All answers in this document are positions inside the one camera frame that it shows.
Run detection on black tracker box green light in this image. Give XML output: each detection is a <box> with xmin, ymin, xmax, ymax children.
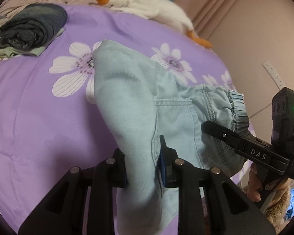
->
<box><xmin>271</xmin><ymin>87</ymin><xmax>294</xmax><ymax>156</ymax></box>

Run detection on purple floral bed cover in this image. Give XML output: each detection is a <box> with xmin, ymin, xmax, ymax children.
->
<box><xmin>0</xmin><ymin>3</ymin><xmax>257</xmax><ymax>235</ymax></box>

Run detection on dark folded jeans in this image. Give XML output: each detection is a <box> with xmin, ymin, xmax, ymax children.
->
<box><xmin>0</xmin><ymin>3</ymin><xmax>68</xmax><ymax>51</ymax></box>

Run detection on white wall power strip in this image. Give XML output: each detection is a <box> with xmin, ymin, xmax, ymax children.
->
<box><xmin>262</xmin><ymin>61</ymin><xmax>285</xmax><ymax>90</ymax></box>

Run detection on green folded garment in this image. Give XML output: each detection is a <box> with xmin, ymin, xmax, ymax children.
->
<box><xmin>0</xmin><ymin>28</ymin><xmax>65</xmax><ymax>59</ymax></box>

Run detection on brown fuzzy blanket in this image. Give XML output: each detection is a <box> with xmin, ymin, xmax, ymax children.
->
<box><xmin>264</xmin><ymin>186</ymin><xmax>290</xmax><ymax>230</ymax></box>

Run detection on person right hand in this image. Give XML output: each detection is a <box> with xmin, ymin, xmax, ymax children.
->
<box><xmin>246</xmin><ymin>163</ymin><xmax>290</xmax><ymax>206</ymax></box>

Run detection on white goose plush toy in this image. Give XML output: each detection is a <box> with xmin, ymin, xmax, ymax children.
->
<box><xmin>96</xmin><ymin>0</ymin><xmax>212</xmax><ymax>49</ymax></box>

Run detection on light blue denim pants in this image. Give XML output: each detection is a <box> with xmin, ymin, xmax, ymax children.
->
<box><xmin>93</xmin><ymin>40</ymin><xmax>249</xmax><ymax>234</ymax></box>

